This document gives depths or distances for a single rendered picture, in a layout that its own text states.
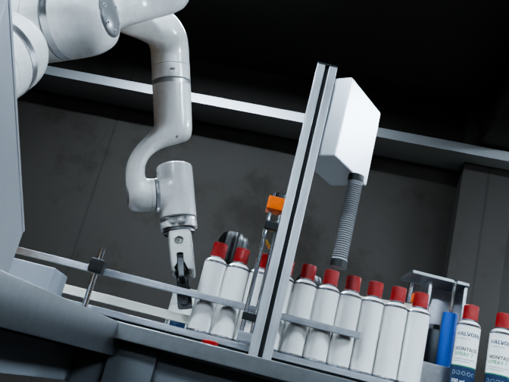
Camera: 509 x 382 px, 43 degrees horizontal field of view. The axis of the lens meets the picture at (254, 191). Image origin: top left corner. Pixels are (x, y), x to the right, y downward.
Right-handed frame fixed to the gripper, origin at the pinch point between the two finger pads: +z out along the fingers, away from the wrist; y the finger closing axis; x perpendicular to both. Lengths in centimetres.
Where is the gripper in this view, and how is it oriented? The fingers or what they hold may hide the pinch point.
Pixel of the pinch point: (184, 299)
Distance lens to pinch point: 145.3
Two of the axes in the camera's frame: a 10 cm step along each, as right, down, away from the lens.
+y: -0.4, 2.9, 9.6
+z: 1.1, 9.5, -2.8
